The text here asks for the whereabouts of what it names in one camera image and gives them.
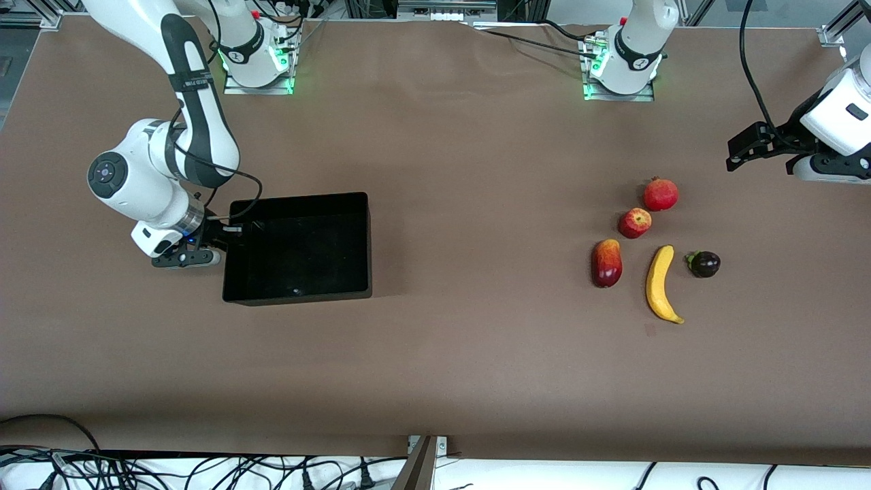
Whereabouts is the red apple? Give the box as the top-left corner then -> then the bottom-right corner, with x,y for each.
618,208 -> 653,240

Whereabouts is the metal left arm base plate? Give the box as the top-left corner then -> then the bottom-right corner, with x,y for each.
582,33 -> 655,102

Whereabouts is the yellow banana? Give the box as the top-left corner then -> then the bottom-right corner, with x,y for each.
645,245 -> 685,325

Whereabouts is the dark grey post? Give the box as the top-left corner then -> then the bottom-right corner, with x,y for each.
390,436 -> 438,490

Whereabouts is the aluminium profile rail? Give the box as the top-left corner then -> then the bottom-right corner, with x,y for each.
819,0 -> 871,48
0,0 -> 65,29

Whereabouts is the black cable with white label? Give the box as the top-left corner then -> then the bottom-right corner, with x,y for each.
0,446 -> 103,480

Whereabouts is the aluminium equipment frame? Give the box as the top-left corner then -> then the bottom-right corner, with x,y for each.
344,0 -> 548,27

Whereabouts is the dark purple mangosteen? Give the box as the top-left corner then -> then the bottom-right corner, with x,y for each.
685,250 -> 721,279

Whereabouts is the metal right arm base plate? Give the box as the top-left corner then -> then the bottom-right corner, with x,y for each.
223,19 -> 296,95

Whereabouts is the red pomegranate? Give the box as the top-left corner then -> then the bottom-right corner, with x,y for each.
642,176 -> 680,212

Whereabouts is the red yellow mango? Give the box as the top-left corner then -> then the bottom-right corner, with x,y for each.
591,238 -> 623,289

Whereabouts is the black plastic tray box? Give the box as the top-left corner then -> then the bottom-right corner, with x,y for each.
222,192 -> 373,307

